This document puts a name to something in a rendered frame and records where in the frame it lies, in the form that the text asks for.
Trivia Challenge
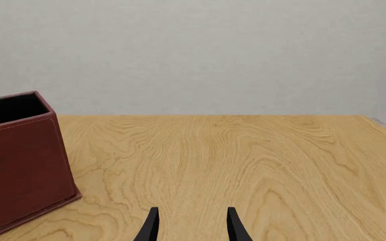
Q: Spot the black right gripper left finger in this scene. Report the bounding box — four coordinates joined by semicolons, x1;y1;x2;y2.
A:
133;206;160;241

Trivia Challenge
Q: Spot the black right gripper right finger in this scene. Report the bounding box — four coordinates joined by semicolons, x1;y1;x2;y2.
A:
227;206;254;241

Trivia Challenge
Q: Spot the red-brown desk caddy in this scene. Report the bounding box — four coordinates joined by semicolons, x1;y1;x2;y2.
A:
0;90;83;241

